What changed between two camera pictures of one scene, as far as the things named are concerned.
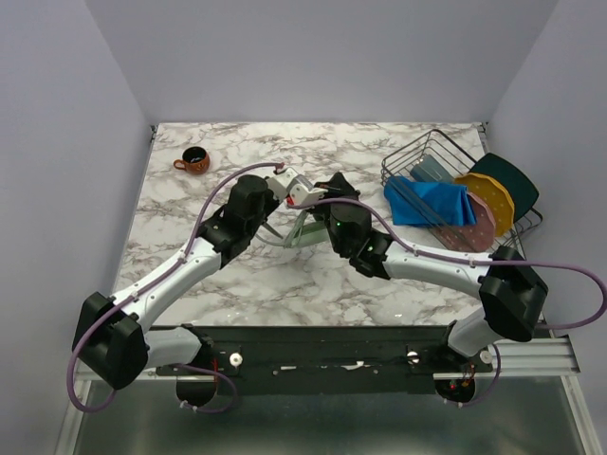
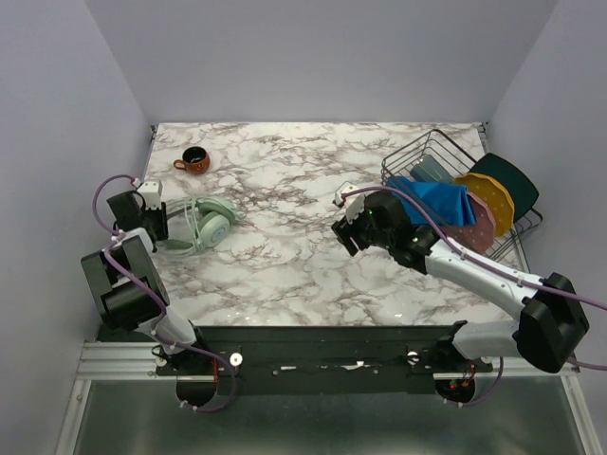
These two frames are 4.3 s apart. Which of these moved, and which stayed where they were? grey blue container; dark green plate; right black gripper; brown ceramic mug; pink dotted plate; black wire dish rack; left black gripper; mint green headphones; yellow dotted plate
Moved: mint green headphones; right black gripper; left black gripper
Stayed: brown ceramic mug; black wire dish rack; grey blue container; pink dotted plate; dark green plate; yellow dotted plate
